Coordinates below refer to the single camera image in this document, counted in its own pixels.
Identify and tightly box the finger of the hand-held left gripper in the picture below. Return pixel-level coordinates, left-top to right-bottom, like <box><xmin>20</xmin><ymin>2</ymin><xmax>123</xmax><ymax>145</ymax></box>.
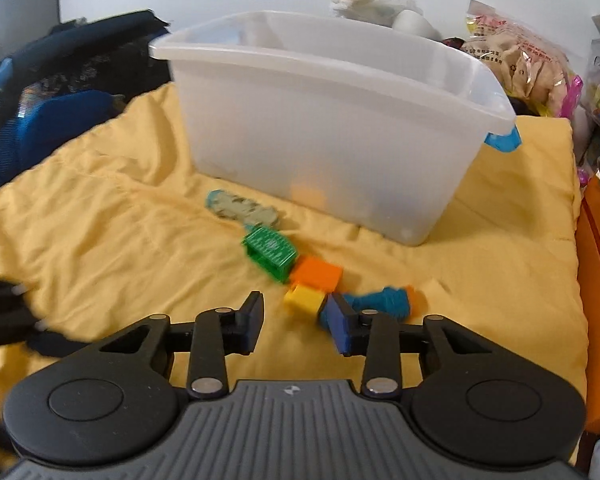
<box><xmin>27</xmin><ymin>330</ymin><xmax>100</xmax><ymax>359</ymax></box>

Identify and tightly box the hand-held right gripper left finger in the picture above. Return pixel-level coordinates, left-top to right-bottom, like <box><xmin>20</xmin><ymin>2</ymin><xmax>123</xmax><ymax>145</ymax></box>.
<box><xmin>100</xmin><ymin>291</ymin><xmax>266</xmax><ymax>402</ymax></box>

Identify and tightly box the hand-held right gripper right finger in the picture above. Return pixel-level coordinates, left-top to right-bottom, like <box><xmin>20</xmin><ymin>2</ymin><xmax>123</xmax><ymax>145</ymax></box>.
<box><xmin>327</xmin><ymin>291</ymin><xmax>496</xmax><ymax>402</ymax></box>

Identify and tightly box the small yellow toy block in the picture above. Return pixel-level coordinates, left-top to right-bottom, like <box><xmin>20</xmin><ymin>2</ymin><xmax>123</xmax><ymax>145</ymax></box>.
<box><xmin>284</xmin><ymin>284</ymin><xmax>327</xmax><ymax>317</ymax></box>

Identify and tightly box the teal orange toy cylinder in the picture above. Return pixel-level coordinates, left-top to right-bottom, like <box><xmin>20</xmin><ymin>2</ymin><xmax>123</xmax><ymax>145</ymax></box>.
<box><xmin>352</xmin><ymin>285</ymin><xmax>423</xmax><ymax>322</ymax></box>

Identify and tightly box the white plastic bin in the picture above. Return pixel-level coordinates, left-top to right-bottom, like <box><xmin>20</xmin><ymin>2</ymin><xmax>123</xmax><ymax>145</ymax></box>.
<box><xmin>149</xmin><ymin>10</ymin><xmax>523</xmax><ymax>247</ymax></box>

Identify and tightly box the orange toy block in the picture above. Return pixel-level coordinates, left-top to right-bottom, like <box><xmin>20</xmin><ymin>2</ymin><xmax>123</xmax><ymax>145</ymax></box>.
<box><xmin>290</xmin><ymin>256</ymin><xmax>343</xmax><ymax>293</ymax></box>

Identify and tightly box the green printed toy block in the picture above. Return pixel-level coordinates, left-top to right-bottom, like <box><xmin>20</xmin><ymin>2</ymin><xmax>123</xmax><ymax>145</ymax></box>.
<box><xmin>241</xmin><ymin>225</ymin><xmax>298</xmax><ymax>283</ymax></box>

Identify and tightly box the pale green toy car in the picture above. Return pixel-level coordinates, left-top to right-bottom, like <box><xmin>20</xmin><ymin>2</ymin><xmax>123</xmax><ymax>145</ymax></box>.
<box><xmin>205</xmin><ymin>189</ymin><xmax>281</xmax><ymax>228</ymax></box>

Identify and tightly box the yellow blanket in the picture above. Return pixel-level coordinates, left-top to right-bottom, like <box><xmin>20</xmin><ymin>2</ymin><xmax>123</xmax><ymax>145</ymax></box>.
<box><xmin>0</xmin><ymin>82</ymin><xmax>588</xmax><ymax>466</ymax></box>

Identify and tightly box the dark blue fabric bag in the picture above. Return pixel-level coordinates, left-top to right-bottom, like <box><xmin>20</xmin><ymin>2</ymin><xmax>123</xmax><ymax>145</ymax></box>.
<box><xmin>0</xmin><ymin>9</ymin><xmax>173</xmax><ymax>201</ymax></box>

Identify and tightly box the white round object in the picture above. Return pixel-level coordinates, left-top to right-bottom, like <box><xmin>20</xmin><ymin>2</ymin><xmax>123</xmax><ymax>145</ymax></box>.
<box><xmin>392</xmin><ymin>10</ymin><xmax>443</xmax><ymax>41</ymax></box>

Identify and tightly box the grey cabinet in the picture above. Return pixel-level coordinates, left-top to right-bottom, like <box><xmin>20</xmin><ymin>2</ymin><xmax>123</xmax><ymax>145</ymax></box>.
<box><xmin>0</xmin><ymin>0</ymin><xmax>61</xmax><ymax>61</ymax></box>

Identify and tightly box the clear snack bag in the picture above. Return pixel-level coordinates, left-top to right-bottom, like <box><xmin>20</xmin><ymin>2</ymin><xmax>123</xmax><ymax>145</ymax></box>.
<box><xmin>460</xmin><ymin>0</ymin><xmax>583</xmax><ymax>116</ymax></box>

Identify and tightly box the pink plastic packet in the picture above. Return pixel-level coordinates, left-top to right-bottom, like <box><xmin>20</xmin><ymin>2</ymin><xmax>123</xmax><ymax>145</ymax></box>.
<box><xmin>555</xmin><ymin>74</ymin><xmax>584</xmax><ymax>121</ymax></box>

